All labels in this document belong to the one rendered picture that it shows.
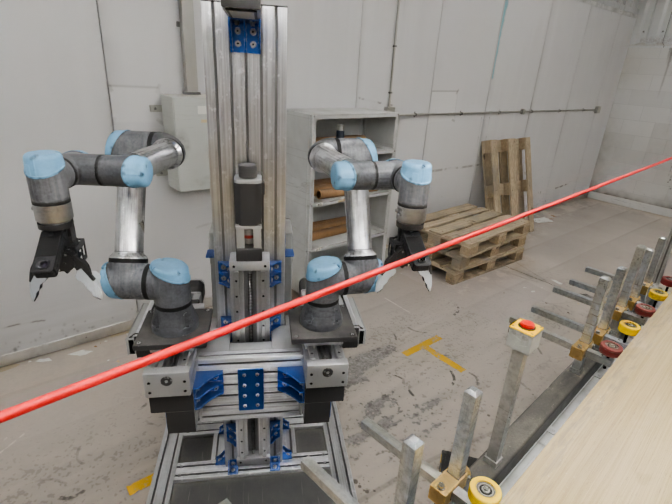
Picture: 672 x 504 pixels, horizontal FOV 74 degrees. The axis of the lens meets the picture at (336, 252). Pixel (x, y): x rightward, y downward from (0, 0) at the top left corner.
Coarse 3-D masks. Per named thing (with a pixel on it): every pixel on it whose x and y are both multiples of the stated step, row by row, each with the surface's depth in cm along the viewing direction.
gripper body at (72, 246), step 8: (40, 224) 98; (64, 224) 99; (72, 224) 102; (64, 232) 102; (72, 232) 106; (72, 240) 106; (80, 240) 107; (64, 248) 101; (72, 248) 103; (80, 248) 106; (64, 256) 101; (72, 256) 102; (80, 256) 108; (64, 264) 102; (72, 264) 102
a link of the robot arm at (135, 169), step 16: (160, 144) 129; (176, 144) 135; (96, 160) 104; (112, 160) 104; (128, 160) 104; (144, 160) 105; (160, 160) 121; (176, 160) 135; (96, 176) 104; (112, 176) 104; (128, 176) 104; (144, 176) 105
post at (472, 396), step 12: (468, 396) 113; (480, 396) 113; (468, 408) 114; (468, 420) 115; (456, 432) 119; (468, 432) 116; (456, 444) 120; (468, 444) 119; (456, 456) 121; (468, 456) 122; (456, 468) 122
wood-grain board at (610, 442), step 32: (640, 352) 176; (608, 384) 156; (640, 384) 157; (576, 416) 140; (608, 416) 141; (640, 416) 142; (544, 448) 127; (576, 448) 128; (608, 448) 129; (640, 448) 129; (544, 480) 117; (576, 480) 118; (608, 480) 118; (640, 480) 119
